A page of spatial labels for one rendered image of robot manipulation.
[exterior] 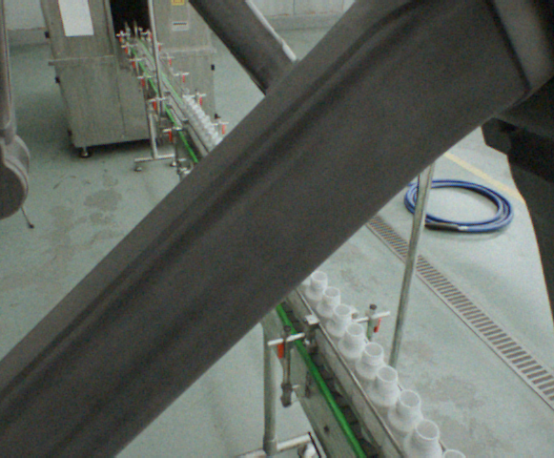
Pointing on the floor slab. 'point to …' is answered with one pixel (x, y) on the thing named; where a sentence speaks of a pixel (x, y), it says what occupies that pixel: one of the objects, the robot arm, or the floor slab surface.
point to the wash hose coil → (463, 221)
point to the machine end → (118, 72)
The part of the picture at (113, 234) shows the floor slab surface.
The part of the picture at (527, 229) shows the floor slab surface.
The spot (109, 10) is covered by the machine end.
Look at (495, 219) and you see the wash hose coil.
